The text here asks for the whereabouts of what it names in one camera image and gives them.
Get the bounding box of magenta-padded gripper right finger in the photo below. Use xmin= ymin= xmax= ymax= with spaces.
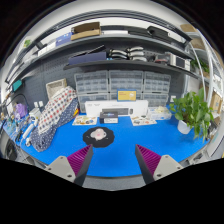
xmin=134 ymin=143 xmax=184 ymax=186

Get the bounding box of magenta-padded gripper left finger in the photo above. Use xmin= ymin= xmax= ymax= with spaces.
xmin=43 ymin=143 xmax=95 ymax=187

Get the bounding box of beige pink computer mouse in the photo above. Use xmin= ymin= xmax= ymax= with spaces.
xmin=90 ymin=128 xmax=108 ymax=141

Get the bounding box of black round cartoon mouse pad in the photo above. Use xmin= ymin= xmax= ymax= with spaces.
xmin=82 ymin=126 xmax=115 ymax=149

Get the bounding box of navy polka dot cloth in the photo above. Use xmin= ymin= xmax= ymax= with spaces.
xmin=30 ymin=98 xmax=79 ymax=153

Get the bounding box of cartoon figure sticker sheet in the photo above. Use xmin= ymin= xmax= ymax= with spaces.
xmin=130 ymin=114 xmax=158 ymax=127

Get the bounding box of green plant in white pot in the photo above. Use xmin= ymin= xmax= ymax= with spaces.
xmin=169 ymin=88 xmax=214 ymax=143

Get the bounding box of white keyboard packaging box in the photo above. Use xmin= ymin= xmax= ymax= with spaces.
xmin=84 ymin=99 xmax=149 ymax=118

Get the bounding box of small black product box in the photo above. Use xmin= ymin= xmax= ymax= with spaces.
xmin=99 ymin=110 xmax=119 ymax=124

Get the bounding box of white woven basket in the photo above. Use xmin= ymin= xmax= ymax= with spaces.
xmin=45 ymin=78 xmax=68 ymax=99

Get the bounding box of white metal shelf unit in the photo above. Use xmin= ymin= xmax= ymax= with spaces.
xmin=181 ymin=23 xmax=224 ymax=134

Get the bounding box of yellow and blue box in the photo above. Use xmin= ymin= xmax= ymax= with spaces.
xmin=116 ymin=89 xmax=138 ymax=102

